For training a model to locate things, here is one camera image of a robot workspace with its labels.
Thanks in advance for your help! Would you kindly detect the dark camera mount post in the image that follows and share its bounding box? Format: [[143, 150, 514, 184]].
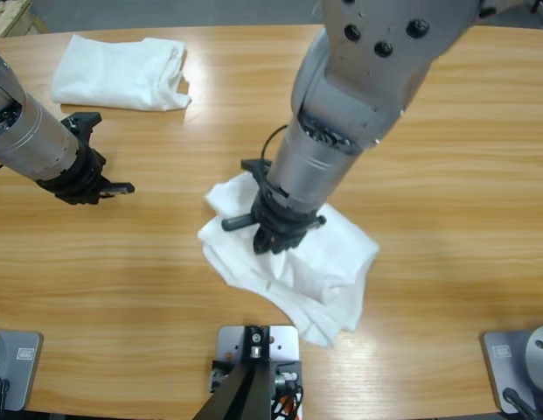
[[196, 324, 273, 420]]

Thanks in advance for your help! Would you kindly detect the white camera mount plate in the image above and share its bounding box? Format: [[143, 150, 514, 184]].
[[216, 324, 301, 364]]

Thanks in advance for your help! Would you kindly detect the orange cable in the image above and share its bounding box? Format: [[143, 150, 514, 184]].
[[270, 391, 303, 420]]

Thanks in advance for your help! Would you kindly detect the white t-shirt with black logo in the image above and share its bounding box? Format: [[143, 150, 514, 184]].
[[197, 170, 380, 350]]

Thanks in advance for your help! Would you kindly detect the wooden pallet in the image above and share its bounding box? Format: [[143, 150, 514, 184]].
[[0, 0, 50, 39]]

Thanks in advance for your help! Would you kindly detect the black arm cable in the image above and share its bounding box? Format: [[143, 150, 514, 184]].
[[260, 124, 289, 164]]

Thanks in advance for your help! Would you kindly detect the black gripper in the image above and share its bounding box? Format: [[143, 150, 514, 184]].
[[37, 146, 136, 207], [221, 178, 328, 256]]

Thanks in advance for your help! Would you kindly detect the black mount clamp bracket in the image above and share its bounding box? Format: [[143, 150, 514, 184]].
[[209, 358, 305, 420]]

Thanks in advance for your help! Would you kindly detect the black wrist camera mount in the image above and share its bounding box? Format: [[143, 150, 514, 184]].
[[60, 112, 102, 146], [240, 157, 273, 186]]

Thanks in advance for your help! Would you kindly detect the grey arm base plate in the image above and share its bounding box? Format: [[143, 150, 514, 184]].
[[0, 330, 44, 411], [479, 328, 543, 415]]

